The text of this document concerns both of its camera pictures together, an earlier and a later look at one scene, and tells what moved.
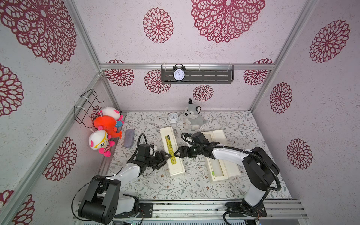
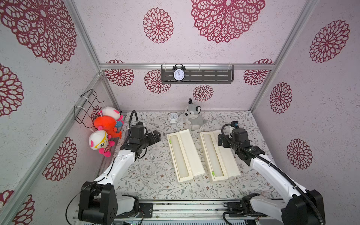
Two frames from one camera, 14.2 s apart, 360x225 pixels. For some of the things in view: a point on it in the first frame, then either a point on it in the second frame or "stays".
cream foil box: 218,169 stays
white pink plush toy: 114,113 stays
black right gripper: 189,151 -> 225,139
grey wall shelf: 200,74 stays
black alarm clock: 179,72 stays
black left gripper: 161,157 -> 153,140
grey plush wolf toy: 193,120 stays
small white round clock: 173,118 stays
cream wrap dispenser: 170,146 -> 185,159
